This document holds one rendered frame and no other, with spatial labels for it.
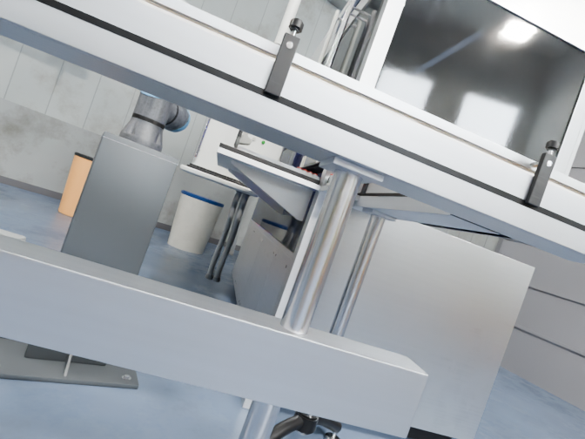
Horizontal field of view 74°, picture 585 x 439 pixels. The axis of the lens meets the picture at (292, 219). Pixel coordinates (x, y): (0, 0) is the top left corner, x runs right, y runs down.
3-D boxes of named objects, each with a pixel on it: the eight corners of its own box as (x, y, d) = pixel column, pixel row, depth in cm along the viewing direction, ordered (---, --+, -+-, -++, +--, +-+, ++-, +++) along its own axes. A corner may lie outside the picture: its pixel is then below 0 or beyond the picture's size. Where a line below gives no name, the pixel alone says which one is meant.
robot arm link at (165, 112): (125, 109, 135) (138, 73, 135) (144, 121, 148) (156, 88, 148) (156, 119, 133) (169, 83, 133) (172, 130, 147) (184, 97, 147)
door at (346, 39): (301, 138, 238) (332, 49, 238) (320, 125, 193) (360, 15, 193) (300, 138, 238) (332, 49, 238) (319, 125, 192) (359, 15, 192)
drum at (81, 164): (96, 218, 427) (115, 165, 427) (94, 224, 392) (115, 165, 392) (57, 206, 410) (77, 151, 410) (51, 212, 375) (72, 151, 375)
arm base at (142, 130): (119, 137, 130) (129, 109, 130) (117, 138, 143) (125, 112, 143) (164, 153, 137) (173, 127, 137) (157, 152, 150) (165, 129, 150)
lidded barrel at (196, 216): (203, 249, 475) (219, 202, 475) (210, 259, 428) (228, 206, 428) (162, 237, 455) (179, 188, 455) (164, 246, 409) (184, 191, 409)
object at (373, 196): (340, 203, 146) (354, 164, 146) (376, 217, 149) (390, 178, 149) (444, 212, 78) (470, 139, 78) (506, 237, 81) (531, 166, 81)
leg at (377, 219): (311, 425, 133) (386, 216, 133) (317, 442, 124) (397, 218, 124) (286, 419, 131) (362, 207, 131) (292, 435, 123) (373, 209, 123)
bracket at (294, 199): (300, 220, 156) (311, 191, 156) (302, 221, 153) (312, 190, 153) (220, 192, 150) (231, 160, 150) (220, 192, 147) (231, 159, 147)
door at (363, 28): (320, 125, 192) (360, 15, 192) (349, 107, 150) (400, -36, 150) (319, 125, 192) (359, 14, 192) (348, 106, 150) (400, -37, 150)
